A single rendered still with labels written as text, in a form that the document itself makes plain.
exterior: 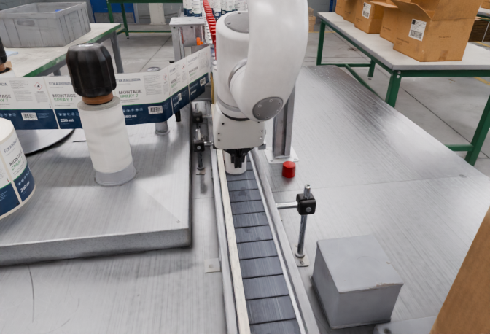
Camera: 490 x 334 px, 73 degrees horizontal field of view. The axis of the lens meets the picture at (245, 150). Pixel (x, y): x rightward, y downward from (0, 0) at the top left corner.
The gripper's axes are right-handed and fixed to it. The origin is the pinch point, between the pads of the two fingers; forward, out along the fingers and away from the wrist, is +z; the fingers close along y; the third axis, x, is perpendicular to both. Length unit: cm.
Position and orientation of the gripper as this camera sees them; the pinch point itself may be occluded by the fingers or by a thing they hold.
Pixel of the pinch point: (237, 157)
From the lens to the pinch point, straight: 72.4
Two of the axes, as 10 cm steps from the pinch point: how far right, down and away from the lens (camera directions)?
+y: -9.9, 0.7, -1.2
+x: 1.3, 7.6, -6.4
